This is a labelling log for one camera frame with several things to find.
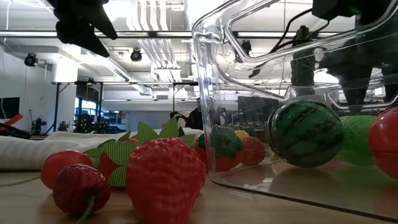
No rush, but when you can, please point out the green striped toy watermelon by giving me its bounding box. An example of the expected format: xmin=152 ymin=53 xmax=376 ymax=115
xmin=266 ymin=99 xmax=345 ymax=169

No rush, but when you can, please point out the long ceiling light strip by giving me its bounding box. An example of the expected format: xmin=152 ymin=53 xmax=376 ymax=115
xmin=0 ymin=30 xmax=193 ymax=39

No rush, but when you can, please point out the red toy apple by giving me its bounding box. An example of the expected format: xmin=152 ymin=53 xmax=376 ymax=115
xmin=369 ymin=106 xmax=398 ymax=180

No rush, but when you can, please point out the person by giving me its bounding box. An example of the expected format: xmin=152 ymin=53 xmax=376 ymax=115
xmin=185 ymin=97 xmax=205 ymax=131

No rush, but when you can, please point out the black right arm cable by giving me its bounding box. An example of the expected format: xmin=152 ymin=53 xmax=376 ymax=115
xmin=248 ymin=7 xmax=330 ymax=78

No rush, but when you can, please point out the black wall monitor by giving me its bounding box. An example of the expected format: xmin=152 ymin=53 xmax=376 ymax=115
xmin=0 ymin=96 xmax=21 ymax=120

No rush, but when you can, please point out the white checked cloth towel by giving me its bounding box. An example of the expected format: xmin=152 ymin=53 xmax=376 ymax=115
xmin=0 ymin=127 xmax=205 ymax=171

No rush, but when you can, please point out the clear plastic tupperware container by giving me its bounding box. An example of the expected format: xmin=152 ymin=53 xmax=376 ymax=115
xmin=192 ymin=0 xmax=398 ymax=223

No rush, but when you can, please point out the light green toy melon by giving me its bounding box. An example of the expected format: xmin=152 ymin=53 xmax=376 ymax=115
xmin=337 ymin=114 xmax=379 ymax=167

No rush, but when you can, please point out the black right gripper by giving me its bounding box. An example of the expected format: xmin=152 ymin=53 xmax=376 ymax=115
xmin=312 ymin=0 xmax=398 ymax=107

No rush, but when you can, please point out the black background rig frame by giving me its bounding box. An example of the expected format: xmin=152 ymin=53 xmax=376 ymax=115
xmin=51 ymin=80 xmax=200 ymax=135

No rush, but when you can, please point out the dark red toy cherry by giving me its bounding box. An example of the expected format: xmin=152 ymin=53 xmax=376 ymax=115
xmin=52 ymin=164 xmax=112 ymax=224

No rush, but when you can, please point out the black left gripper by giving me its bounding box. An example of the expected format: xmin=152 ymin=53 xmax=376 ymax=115
xmin=46 ymin=0 xmax=118 ymax=58

